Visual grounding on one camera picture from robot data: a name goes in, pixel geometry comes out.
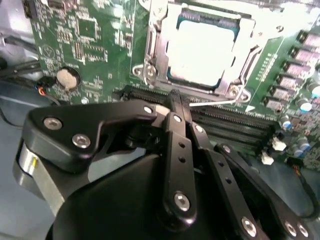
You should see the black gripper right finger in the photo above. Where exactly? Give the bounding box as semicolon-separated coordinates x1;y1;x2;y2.
179;93;313;240

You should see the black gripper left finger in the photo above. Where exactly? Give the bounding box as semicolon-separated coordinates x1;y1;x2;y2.
12;89;198;226

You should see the socket locking lever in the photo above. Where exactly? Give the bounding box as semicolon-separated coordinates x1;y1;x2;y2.
187;88;252;108

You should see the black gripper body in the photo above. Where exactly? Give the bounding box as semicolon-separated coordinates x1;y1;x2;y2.
44;153;238;240

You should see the silver CPU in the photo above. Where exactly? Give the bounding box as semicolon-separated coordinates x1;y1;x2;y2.
166;12;241;91

